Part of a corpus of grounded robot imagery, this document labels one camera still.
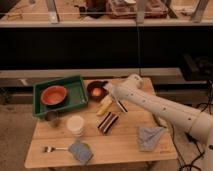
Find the white bristle brush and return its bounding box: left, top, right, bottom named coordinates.
left=103, top=82, right=128, bottom=113

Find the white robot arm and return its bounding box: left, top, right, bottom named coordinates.
left=111, top=74, right=213, bottom=171

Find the dark brown bowl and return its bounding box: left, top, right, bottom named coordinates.
left=87, top=81, right=107, bottom=102

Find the striped brown white block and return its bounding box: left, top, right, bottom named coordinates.
left=98, top=112, right=119, bottom=134

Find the white plastic cup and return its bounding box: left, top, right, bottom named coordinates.
left=66, top=115, right=84, bottom=136

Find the green plastic tray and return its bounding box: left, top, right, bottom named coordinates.
left=33, top=75, right=89, bottom=118

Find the orange bowl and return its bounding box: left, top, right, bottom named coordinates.
left=40, top=85, right=68, bottom=106

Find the small metal cup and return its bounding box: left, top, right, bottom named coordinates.
left=45, top=111, right=59, bottom=128

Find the grey cloth right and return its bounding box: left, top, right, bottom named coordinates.
left=138, top=126, right=165, bottom=152

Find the blue grey cloth left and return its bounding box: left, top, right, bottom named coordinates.
left=68, top=139, right=93, bottom=165

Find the metal fork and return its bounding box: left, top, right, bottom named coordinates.
left=42, top=146, right=68, bottom=153

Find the yellow handled brown brush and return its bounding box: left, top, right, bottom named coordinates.
left=97, top=96, right=112, bottom=116

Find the black cable on floor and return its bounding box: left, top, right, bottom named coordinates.
left=169, top=103, right=213, bottom=171

